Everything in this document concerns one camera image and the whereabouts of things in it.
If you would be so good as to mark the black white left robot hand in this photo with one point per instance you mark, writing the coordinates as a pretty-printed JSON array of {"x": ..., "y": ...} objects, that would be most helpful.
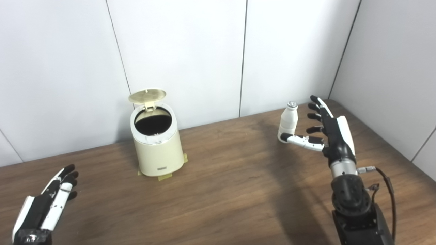
[{"x": 41, "y": 211}]

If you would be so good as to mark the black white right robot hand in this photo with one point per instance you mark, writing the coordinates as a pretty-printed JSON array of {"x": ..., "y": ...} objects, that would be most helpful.
[{"x": 337, "y": 139}]

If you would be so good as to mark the small white plastic bottle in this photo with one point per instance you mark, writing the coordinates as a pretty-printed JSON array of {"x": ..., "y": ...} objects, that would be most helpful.
[{"x": 289, "y": 120}]

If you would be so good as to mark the cream-colored round bin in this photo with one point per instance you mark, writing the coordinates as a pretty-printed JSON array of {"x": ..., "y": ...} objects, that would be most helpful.
[{"x": 158, "y": 153}]

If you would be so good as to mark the cream round bin lid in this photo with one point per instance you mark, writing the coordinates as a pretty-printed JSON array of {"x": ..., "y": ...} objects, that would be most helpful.
[{"x": 147, "y": 95}]

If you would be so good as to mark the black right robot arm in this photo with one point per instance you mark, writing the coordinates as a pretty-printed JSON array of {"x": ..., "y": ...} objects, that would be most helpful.
[{"x": 351, "y": 204}]

